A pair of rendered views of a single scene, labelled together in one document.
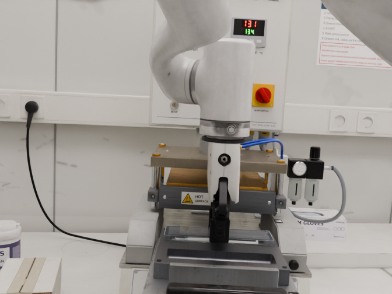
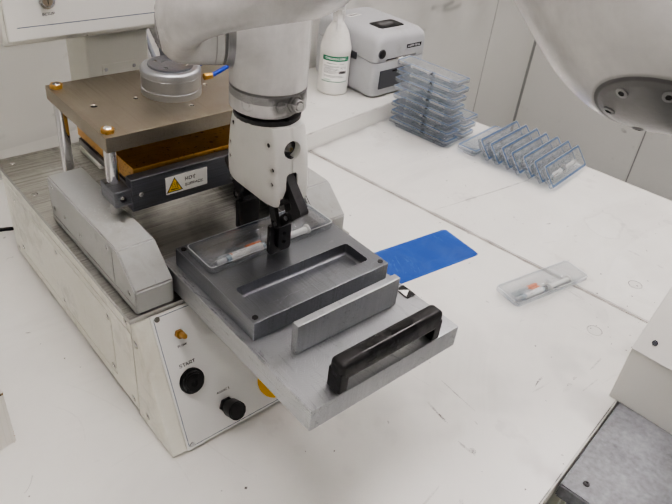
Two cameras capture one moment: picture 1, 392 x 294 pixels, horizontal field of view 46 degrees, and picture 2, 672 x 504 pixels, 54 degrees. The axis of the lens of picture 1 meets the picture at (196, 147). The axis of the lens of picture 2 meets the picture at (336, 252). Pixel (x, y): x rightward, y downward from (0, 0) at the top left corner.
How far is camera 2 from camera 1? 47 cm
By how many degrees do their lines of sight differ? 49
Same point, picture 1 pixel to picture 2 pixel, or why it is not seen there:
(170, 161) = (136, 137)
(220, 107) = (283, 75)
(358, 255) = not seen: hidden behind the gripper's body
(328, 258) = not seen: hidden behind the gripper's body
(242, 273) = (369, 297)
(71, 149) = not seen: outside the picture
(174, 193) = (154, 184)
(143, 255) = (161, 295)
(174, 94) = (196, 58)
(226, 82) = (292, 37)
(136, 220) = (127, 249)
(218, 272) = (346, 308)
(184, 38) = (303, 14)
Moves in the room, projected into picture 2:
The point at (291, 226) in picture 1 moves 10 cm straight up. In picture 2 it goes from (314, 181) to (320, 116)
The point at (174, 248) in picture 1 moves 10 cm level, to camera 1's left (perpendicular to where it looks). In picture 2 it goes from (241, 284) to (161, 317)
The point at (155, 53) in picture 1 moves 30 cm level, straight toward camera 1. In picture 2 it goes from (215, 23) to (533, 165)
